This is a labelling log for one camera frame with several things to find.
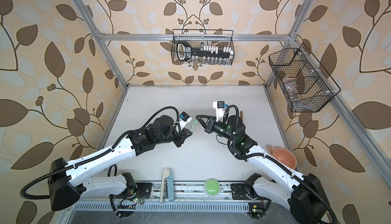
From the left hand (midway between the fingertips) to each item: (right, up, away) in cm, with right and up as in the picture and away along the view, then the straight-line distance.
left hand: (191, 130), depth 72 cm
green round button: (+10, -29, +2) cm, 30 cm away
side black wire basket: (+56, +21, +2) cm, 60 cm away
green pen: (+1, +3, -2) cm, 4 cm away
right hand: (+3, +5, -2) cm, 6 cm away
